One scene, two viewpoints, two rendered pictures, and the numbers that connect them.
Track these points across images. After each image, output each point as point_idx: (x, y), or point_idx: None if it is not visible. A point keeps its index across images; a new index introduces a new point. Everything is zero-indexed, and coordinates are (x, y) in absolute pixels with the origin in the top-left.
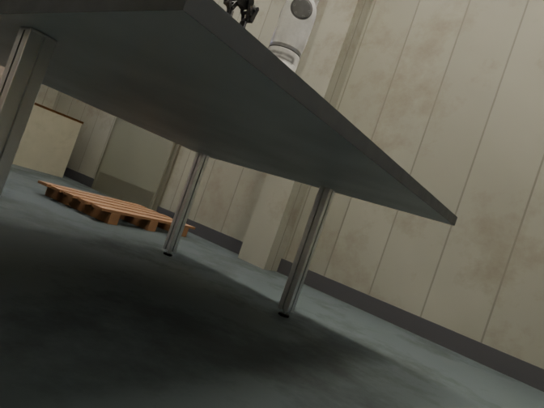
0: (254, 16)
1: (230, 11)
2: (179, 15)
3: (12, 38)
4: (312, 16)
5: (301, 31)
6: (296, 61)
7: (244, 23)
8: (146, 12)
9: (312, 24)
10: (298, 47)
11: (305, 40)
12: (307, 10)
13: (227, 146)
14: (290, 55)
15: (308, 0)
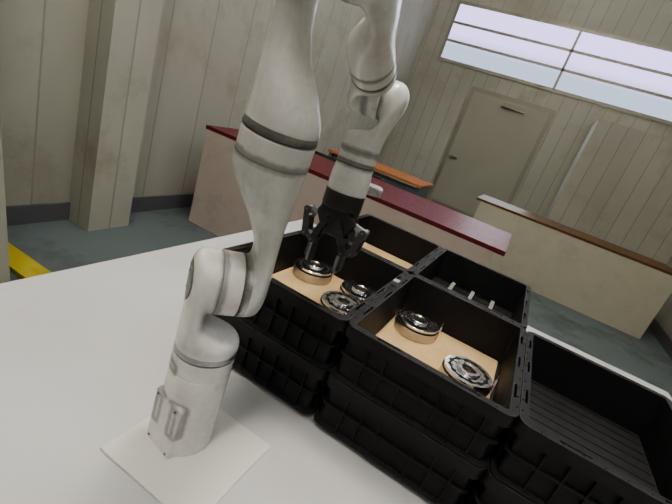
0: (355, 246)
1: (308, 244)
2: None
3: None
4: (191, 295)
5: (183, 320)
6: (184, 372)
7: (334, 260)
8: None
9: (192, 310)
10: (180, 348)
11: (186, 337)
12: (189, 282)
13: None
14: (172, 359)
15: (193, 263)
